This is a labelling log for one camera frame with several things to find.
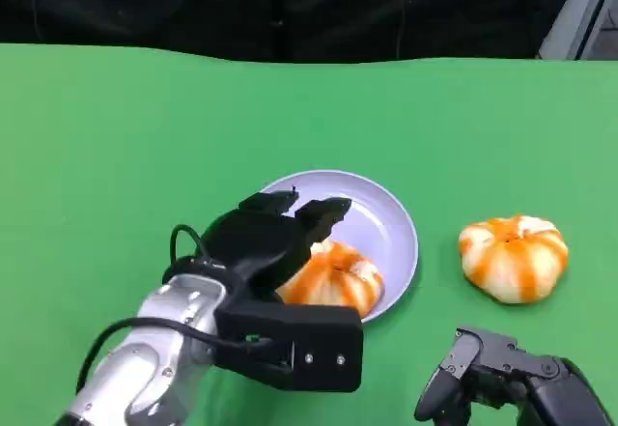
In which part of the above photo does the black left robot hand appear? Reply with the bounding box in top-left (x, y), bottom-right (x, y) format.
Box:
top-left (163, 191), bottom-right (352, 306)

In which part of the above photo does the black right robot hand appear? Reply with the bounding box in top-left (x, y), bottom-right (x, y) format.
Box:
top-left (413, 327), bottom-right (615, 426)

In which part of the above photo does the orange white toy bread roll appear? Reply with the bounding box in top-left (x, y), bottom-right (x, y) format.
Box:
top-left (458, 213), bottom-right (570, 306)
top-left (273, 239), bottom-right (386, 320)

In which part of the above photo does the lilac plate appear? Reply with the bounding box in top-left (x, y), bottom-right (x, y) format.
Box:
top-left (258, 169), bottom-right (420, 325)

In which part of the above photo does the green table cloth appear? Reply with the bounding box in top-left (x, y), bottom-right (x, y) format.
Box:
top-left (0, 43), bottom-right (618, 426)

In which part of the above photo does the black curtain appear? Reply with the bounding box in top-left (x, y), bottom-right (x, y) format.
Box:
top-left (0, 0), bottom-right (583, 64)

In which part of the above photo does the black cable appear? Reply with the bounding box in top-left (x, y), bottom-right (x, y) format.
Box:
top-left (75, 317), bottom-right (274, 398)
top-left (170, 224), bottom-right (214, 272)

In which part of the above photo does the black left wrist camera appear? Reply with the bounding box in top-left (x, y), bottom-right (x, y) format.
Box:
top-left (213, 299), bottom-right (364, 393)

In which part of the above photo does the grey metal frame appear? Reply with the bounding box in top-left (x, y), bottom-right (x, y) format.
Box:
top-left (537, 0), bottom-right (618, 62)

